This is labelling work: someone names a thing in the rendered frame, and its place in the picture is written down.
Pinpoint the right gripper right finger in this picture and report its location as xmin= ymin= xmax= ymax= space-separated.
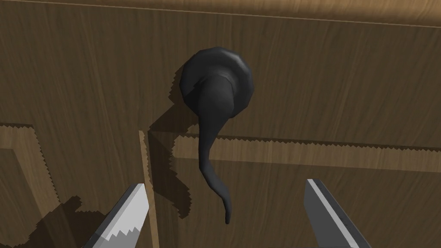
xmin=304 ymin=179 xmax=372 ymax=248

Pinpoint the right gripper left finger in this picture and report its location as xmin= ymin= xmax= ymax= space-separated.
xmin=82 ymin=183 xmax=150 ymax=248

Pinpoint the brown wooden door leaf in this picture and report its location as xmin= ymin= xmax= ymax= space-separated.
xmin=0 ymin=0 xmax=441 ymax=248

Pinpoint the black curved door handle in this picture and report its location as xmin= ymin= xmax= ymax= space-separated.
xmin=179 ymin=46 xmax=255 ymax=225

